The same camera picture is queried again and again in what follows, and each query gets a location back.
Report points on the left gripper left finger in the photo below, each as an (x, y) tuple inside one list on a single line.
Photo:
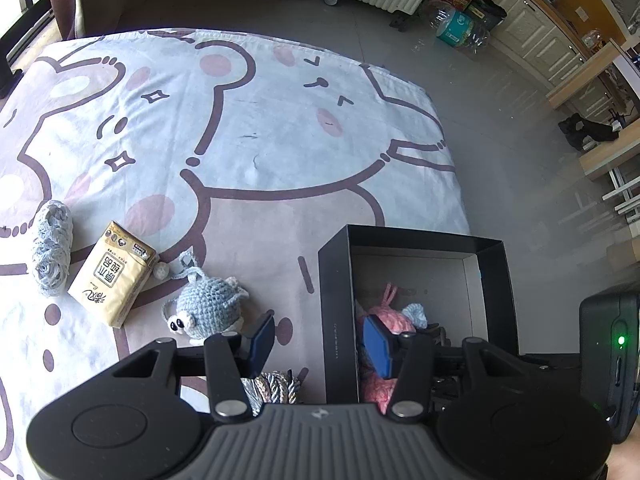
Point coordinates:
[(230, 358)]

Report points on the large clear water bottle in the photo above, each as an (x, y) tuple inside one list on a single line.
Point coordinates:
[(455, 28)]

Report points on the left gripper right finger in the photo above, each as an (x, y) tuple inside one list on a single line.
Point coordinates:
[(412, 394)]

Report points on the black shoes on floor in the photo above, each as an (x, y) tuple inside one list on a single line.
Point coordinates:
[(576, 129)]

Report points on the black bin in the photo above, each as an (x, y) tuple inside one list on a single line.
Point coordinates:
[(486, 12)]

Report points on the cream kitchen cabinets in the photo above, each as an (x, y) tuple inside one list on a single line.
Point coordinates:
[(552, 39)]

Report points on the cartoon bear bed sheet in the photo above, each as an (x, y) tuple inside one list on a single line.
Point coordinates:
[(250, 151)]

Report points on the wooden counter post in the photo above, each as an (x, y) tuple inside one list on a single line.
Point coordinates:
[(585, 73)]

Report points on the light blue yarn bundle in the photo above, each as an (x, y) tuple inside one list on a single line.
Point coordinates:
[(51, 247)]

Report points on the black window railing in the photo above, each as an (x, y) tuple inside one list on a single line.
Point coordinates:
[(21, 21)]

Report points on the grey crochet mouse toy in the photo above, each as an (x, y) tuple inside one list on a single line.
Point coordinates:
[(206, 305)]

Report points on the pink crochet bunny doll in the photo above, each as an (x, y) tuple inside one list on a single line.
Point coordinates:
[(379, 346)]

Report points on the yellow tissue pack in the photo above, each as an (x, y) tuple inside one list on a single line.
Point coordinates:
[(113, 274)]

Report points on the black cardboard box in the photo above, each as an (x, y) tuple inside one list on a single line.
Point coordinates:
[(460, 282)]

